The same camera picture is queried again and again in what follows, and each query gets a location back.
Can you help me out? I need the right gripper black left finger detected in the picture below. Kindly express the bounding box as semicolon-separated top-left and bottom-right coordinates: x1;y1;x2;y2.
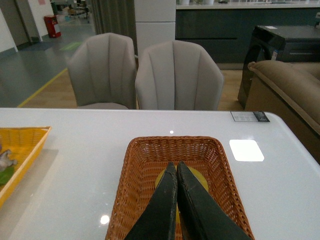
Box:
125;162;178;240

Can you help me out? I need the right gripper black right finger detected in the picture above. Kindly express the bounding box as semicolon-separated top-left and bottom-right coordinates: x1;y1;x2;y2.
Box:
177;161;250;240

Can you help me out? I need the clear packing tape roll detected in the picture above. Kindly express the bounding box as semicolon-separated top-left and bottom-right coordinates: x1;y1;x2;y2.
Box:
154;166;209;224

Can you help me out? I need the brown wicker basket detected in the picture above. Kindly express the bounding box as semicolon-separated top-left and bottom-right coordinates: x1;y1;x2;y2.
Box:
105;136;255;240

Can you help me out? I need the yellow woven basket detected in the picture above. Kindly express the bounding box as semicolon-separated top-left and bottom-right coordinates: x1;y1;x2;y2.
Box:
0;126;52;205

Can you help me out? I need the table corner label sticker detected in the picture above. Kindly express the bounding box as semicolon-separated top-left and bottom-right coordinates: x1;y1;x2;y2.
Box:
230;111;270;123

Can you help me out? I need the right grey upholstered chair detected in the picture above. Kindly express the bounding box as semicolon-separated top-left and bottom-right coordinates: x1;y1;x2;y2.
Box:
135;40;224;111

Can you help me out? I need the grey upholstered chair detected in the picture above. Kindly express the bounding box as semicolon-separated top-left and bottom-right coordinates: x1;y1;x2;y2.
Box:
135;40;224;111
67;33;137;110

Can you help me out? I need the tan sofa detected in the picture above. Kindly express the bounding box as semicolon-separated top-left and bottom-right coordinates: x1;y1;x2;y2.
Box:
244;60;320;162

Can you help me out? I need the black white animal figurine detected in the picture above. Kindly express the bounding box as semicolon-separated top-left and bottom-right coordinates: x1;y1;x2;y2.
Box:
0;149;18;172

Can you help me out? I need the left grey upholstered chair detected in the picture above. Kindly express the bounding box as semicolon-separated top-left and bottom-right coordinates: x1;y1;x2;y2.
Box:
67;33;137;110

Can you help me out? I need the black appliance box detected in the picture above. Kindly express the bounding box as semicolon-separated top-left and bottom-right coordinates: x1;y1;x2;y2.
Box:
237;25;320;108

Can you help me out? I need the dark kitchen counter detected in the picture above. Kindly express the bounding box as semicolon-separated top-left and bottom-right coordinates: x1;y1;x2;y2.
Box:
175;0;320;68

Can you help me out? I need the white cabinet column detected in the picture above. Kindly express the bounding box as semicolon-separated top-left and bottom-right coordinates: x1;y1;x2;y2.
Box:
134;0;176;57

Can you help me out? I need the red bin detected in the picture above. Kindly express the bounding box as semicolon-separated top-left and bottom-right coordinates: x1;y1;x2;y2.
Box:
43;15;61;38

